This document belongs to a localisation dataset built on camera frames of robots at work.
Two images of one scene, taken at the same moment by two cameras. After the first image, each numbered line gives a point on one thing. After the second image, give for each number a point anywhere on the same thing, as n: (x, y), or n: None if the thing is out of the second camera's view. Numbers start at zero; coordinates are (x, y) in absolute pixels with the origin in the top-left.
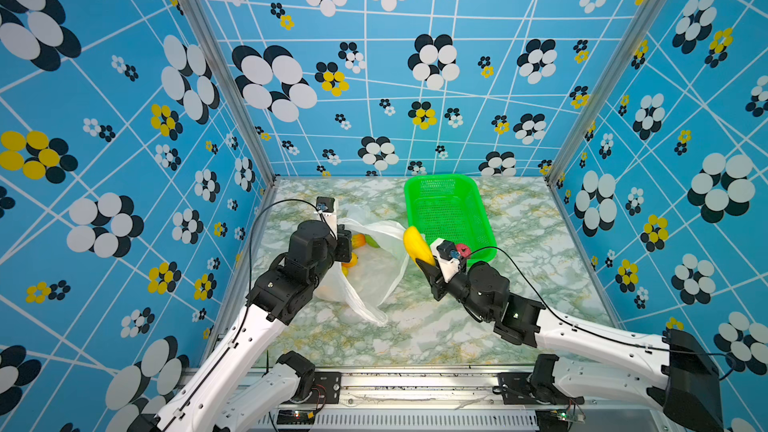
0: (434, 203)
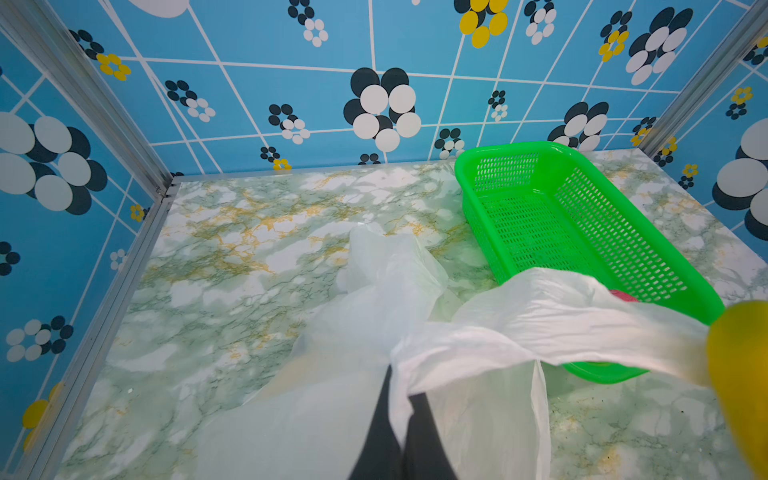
0: (536, 205)
